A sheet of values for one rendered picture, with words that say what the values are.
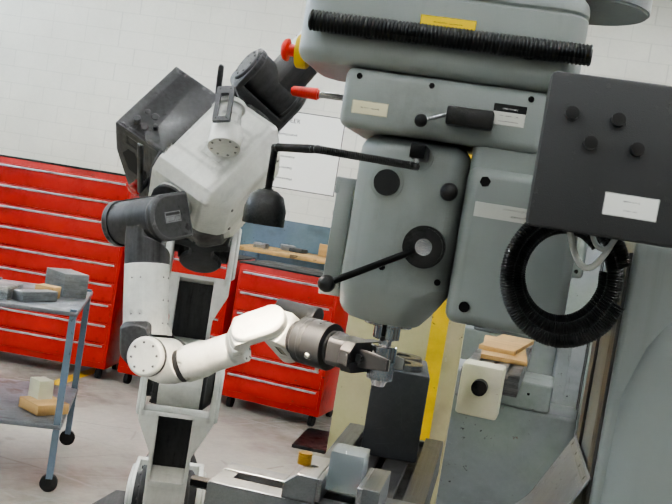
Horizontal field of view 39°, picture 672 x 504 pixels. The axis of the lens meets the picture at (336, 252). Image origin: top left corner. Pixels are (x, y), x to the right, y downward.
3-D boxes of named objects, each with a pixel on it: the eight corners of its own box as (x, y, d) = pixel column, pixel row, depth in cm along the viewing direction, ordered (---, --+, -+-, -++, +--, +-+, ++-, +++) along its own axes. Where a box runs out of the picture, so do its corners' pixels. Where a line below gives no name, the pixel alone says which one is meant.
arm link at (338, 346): (352, 333, 165) (297, 318, 172) (343, 387, 166) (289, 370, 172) (389, 331, 176) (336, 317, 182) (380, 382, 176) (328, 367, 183)
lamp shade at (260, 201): (235, 219, 164) (241, 184, 163) (273, 225, 167) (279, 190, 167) (251, 223, 157) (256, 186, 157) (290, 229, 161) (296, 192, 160)
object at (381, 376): (366, 374, 172) (371, 346, 171) (392, 378, 171) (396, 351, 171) (365, 378, 167) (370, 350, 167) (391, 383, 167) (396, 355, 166)
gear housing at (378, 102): (336, 124, 157) (346, 64, 157) (359, 138, 181) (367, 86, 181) (541, 155, 151) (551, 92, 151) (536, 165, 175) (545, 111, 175)
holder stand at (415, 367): (359, 453, 202) (374, 361, 201) (363, 430, 224) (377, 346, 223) (415, 463, 201) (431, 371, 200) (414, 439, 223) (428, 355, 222)
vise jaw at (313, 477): (280, 497, 143) (284, 471, 142) (299, 476, 155) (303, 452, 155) (318, 505, 142) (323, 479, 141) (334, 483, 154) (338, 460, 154)
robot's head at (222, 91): (215, 143, 195) (205, 120, 188) (221, 109, 199) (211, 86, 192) (245, 142, 194) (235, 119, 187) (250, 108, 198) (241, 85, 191)
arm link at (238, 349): (284, 327, 175) (218, 348, 178) (303, 350, 181) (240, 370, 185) (281, 298, 179) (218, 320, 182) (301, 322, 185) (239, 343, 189)
